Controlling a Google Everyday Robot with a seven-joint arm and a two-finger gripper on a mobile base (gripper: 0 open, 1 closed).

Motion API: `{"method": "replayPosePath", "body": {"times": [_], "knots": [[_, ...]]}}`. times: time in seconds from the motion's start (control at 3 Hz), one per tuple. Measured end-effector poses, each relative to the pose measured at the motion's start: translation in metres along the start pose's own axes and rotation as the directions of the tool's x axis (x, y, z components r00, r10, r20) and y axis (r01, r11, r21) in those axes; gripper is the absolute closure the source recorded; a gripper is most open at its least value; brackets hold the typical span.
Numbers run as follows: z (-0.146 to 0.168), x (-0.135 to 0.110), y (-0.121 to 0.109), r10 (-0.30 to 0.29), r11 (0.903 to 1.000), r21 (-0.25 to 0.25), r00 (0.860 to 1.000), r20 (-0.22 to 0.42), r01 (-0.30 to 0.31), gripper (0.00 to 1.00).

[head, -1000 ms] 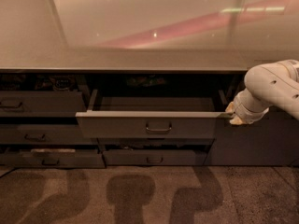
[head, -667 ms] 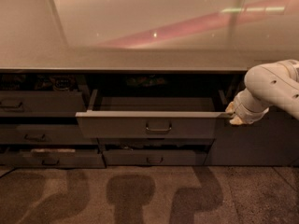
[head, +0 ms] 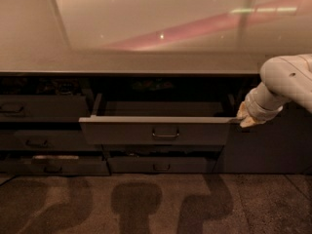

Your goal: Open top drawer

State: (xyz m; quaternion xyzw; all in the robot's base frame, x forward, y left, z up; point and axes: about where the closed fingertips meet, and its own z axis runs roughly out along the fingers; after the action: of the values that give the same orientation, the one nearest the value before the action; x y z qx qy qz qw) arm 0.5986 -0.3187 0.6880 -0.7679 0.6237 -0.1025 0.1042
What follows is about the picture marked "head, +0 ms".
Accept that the grey drawer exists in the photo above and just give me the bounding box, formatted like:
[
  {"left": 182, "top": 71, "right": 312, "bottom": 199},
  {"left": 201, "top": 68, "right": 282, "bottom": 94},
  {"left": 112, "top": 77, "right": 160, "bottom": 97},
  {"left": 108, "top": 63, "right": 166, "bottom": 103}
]
[
  {"left": 0, "top": 130, "right": 98, "bottom": 151},
  {"left": 79, "top": 95, "right": 237, "bottom": 145},
  {"left": 0, "top": 155, "right": 110, "bottom": 176},
  {"left": 102, "top": 144, "right": 224, "bottom": 153},
  {"left": 0, "top": 95, "right": 89, "bottom": 123},
  {"left": 107, "top": 157, "right": 216, "bottom": 174}
]

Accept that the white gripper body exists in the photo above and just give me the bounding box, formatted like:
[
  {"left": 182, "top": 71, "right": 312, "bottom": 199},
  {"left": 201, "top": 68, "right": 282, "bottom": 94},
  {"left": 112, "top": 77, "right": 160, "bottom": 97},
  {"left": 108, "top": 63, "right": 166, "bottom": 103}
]
[{"left": 245, "top": 89, "right": 284, "bottom": 121}]

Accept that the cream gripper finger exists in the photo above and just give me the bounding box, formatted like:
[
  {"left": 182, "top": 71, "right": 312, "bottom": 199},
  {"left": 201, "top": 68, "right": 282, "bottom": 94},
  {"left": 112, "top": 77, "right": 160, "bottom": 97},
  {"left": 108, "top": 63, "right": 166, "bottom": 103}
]
[
  {"left": 237, "top": 102, "right": 248, "bottom": 120},
  {"left": 240, "top": 116, "right": 264, "bottom": 129}
]

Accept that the dark round object in drawer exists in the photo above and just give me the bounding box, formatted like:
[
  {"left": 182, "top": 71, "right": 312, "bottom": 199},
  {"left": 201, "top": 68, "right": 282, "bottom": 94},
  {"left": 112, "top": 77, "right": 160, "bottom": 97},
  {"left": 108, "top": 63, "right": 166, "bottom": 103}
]
[{"left": 54, "top": 80, "right": 77, "bottom": 95}]

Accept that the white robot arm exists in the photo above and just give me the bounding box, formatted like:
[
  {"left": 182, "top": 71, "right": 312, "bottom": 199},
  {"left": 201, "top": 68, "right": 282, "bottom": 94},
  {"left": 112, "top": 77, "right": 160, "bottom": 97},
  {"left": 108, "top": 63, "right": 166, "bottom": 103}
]
[{"left": 237, "top": 54, "right": 312, "bottom": 128}]

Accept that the green snack packet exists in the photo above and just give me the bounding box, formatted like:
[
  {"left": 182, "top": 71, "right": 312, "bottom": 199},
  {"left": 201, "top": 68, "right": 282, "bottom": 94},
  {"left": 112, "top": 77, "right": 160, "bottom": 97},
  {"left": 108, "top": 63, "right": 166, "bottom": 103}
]
[{"left": 132, "top": 80, "right": 174, "bottom": 91}]

